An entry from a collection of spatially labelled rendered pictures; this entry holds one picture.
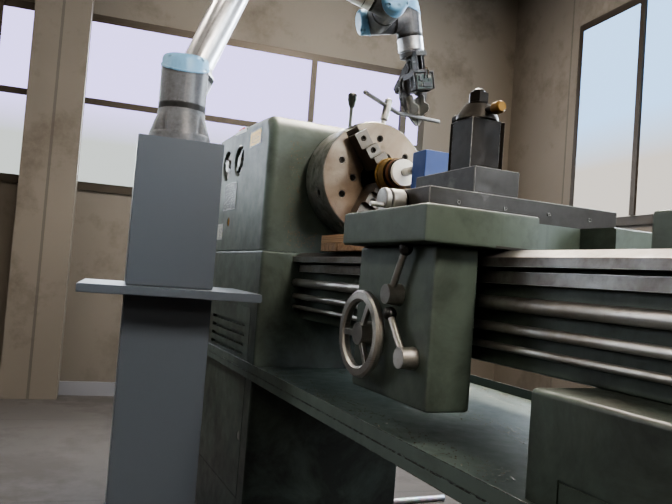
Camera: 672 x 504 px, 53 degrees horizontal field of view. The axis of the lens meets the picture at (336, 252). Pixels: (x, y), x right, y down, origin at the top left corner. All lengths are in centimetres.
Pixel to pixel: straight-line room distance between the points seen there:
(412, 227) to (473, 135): 30
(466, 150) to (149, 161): 74
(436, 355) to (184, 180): 81
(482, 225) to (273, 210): 93
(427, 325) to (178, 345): 74
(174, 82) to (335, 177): 47
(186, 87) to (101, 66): 270
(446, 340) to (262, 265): 90
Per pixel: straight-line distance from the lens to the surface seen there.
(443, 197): 117
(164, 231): 162
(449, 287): 108
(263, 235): 189
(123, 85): 437
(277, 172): 191
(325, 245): 166
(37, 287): 413
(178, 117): 169
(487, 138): 131
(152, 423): 166
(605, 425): 82
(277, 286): 189
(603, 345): 93
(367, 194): 178
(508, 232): 111
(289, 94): 450
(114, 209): 427
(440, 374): 108
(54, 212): 413
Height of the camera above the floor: 80
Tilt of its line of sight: 2 degrees up
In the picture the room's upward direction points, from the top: 4 degrees clockwise
